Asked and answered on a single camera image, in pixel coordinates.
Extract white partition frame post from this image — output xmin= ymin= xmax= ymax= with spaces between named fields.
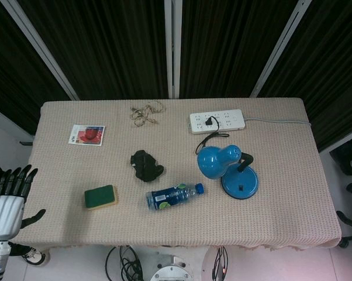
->
xmin=164 ymin=0 xmax=183 ymax=99
xmin=0 ymin=0 xmax=79 ymax=101
xmin=250 ymin=0 xmax=312 ymax=98

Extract black office chair base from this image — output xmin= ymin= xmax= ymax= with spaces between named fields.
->
xmin=338 ymin=234 xmax=352 ymax=249

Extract tangled beige string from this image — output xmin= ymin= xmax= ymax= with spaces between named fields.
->
xmin=129 ymin=100 xmax=163 ymax=128

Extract grey power strip cable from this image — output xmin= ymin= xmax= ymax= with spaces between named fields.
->
xmin=244 ymin=117 xmax=312 ymax=126

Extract green yellow sponge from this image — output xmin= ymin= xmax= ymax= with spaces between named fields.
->
xmin=84 ymin=184 xmax=119 ymax=210

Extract black power plug with cord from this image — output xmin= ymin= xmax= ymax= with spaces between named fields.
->
xmin=195 ymin=116 xmax=230 ymax=155

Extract black crumpled cloth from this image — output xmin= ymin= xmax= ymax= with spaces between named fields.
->
xmin=130 ymin=149 xmax=165 ymax=183

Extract red printed photo card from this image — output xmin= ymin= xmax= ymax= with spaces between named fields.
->
xmin=68 ymin=124 xmax=106 ymax=146

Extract white power strip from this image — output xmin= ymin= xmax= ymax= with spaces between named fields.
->
xmin=189 ymin=109 xmax=246 ymax=135

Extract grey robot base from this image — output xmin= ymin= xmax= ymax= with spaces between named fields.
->
xmin=150 ymin=247 xmax=195 ymax=281

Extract beige woven tablecloth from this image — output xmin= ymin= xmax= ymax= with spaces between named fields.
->
xmin=8 ymin=97 xmax=343 ymax=252

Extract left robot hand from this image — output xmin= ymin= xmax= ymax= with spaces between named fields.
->
xmin=0 ymin=165 xmax=47 ymax=241

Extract black floor cables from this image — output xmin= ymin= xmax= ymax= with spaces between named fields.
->
xmin=105 ymin=245 xmax=150 ymax=281

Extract black cable with red light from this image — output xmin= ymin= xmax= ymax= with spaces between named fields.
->
xmin=211 ymin=246 xmax=229 ymax=281

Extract blue plastic water bottle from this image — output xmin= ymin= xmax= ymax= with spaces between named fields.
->
xmin=145 ymin=183 xmax=205 ymax=211

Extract blue desk lamp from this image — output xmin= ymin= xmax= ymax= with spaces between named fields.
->
xmin=196 ymin=144 xmax=260 ymax=201

